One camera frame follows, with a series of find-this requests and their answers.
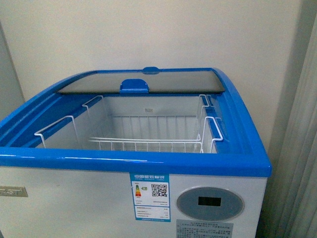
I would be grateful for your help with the white blue chest freezer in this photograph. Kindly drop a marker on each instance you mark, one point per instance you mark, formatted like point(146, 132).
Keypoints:
point(80, 193)

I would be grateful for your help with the sliding glass freezer lid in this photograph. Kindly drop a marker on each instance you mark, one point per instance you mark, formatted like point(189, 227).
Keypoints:
point(147, 82)

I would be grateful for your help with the energy label sticker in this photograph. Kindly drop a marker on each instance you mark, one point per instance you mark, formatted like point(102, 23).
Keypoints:
point(151, 197)

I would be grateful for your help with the round grey control panel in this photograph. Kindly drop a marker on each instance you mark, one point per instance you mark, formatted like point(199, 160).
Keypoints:
point(210, 204)

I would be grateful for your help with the white notice sticker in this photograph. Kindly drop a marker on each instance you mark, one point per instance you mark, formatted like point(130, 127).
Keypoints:
point(203, 229)

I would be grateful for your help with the white pleated curtain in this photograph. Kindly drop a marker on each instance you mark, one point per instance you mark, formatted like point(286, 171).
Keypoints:
point(293, 205)

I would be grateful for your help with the silver brand nameplate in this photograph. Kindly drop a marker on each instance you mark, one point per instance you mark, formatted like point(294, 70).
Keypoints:
point(13, 191)

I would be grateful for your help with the white wire freezer basket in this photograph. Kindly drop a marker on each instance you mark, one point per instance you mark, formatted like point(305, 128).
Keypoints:
point(179, 124)

